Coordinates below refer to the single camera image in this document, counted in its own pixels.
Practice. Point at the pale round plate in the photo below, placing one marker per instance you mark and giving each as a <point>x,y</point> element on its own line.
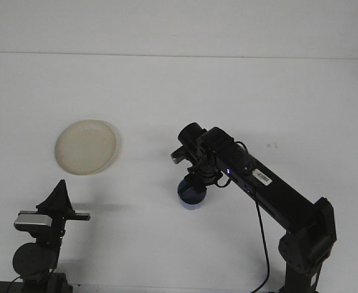
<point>85,148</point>

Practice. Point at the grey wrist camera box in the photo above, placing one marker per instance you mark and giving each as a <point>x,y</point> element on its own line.
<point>32,222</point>
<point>177,159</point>

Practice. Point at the pale blue cup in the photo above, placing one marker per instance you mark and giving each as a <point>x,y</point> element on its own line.
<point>192,201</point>

